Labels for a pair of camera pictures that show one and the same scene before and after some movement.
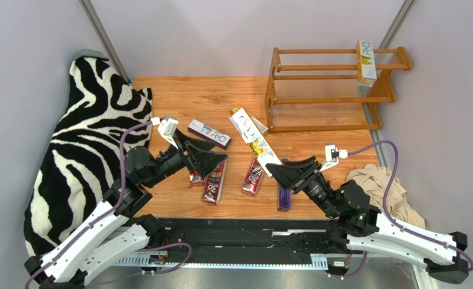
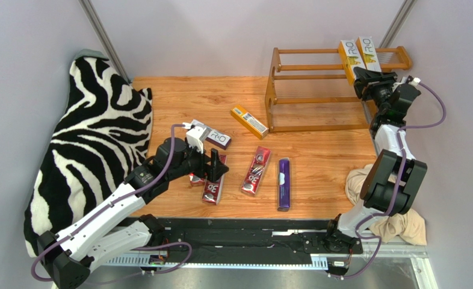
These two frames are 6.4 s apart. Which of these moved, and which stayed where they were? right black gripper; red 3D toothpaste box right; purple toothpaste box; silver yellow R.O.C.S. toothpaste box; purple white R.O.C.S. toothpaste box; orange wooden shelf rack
Moved: right black gripper; silver yellow R.O.C.S. toothpaste box
Stayed: red 3D toothpaste box right; purple white R.O.C.S. toothpaste box; purple toothpaste box; orange wooden shelf rack
